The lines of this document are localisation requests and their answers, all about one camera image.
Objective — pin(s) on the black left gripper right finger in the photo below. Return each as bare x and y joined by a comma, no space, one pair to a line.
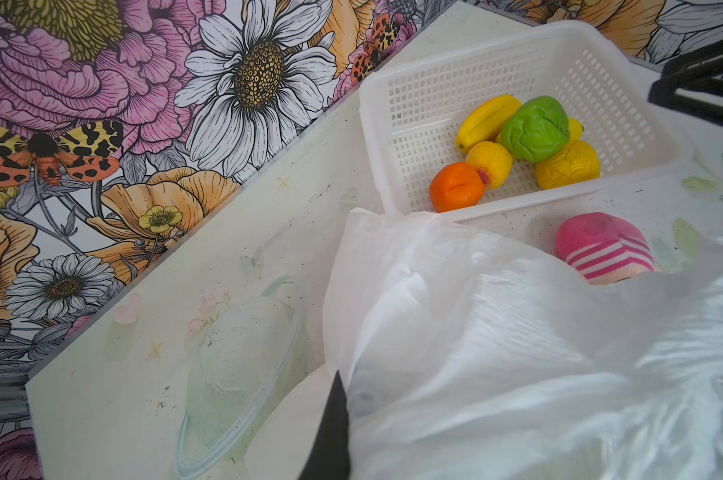
700,72

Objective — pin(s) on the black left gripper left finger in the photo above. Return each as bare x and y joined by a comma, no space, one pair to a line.
329,458

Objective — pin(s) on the yellow toy corn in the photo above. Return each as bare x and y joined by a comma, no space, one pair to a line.
576,129

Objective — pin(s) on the yellow toy lemon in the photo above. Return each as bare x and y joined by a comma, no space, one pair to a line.
577,162

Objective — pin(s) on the green toy leaf fruit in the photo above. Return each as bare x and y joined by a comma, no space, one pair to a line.
538,130

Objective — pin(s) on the white plastic bag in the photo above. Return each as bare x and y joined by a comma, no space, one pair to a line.
468,355

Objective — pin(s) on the yellow toy banana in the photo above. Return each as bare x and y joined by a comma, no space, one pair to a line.
486,122

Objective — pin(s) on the peach toy fruit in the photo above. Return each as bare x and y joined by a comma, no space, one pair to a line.
493,163

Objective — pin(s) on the orange toy orange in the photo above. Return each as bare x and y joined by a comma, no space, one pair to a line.
456,186

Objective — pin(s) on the pink toy food piece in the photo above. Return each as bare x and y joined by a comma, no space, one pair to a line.
603,248

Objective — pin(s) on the white plastic mesh basket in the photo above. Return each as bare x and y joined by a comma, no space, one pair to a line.
561,100

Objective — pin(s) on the aluminium corner post left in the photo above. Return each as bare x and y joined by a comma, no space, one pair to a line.
13,397

